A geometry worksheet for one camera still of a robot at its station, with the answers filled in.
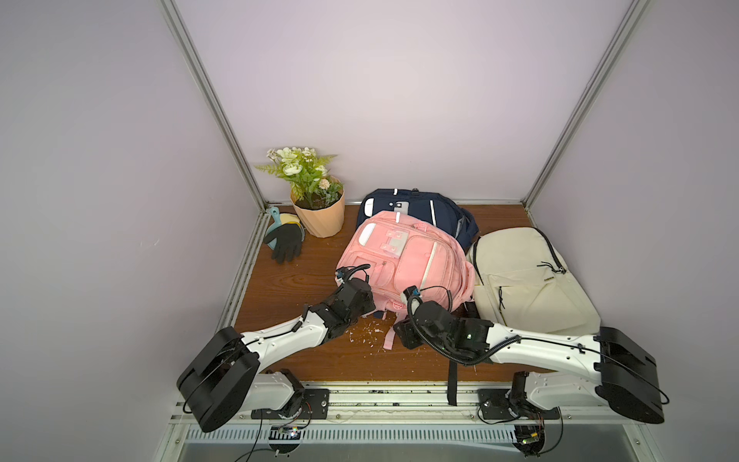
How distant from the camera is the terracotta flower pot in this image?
992 mm

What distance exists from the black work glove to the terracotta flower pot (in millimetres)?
32

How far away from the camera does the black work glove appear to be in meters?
1.05
